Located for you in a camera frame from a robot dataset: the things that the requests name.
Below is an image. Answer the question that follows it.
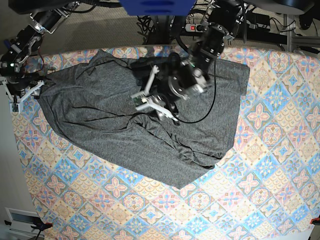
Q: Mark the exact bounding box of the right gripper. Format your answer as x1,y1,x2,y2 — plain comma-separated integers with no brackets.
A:
6,79,45,113

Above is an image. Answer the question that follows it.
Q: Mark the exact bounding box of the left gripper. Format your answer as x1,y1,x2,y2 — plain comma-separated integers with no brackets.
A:
131,65,178,124

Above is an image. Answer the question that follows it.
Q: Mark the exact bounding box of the grey t-shirt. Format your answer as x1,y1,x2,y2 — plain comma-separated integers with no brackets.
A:
38,50,250,189

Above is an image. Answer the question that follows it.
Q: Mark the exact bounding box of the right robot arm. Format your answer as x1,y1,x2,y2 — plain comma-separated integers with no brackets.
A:
0,8,70,113

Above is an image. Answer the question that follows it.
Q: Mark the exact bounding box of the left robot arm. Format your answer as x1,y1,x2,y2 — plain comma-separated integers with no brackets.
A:
130,0,246,124

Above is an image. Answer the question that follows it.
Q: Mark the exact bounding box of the red black clamp lower left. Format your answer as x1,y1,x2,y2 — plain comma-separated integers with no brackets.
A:
4,220,53,232

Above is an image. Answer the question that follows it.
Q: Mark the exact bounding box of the patterned tablecloth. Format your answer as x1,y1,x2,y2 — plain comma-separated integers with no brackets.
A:
12,46,320,240

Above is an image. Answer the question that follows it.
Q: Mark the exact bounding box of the red clamp lower right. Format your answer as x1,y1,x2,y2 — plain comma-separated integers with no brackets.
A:
310,217,320,226

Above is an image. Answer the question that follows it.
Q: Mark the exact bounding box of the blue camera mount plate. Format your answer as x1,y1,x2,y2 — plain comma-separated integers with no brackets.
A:
119,0,196,16

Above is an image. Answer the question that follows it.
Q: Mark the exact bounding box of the white wall vent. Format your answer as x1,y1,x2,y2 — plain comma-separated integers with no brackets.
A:
5,207,40,226

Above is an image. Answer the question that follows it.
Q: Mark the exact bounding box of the aluminium frame post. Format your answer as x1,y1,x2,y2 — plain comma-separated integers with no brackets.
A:
283,14,320,52

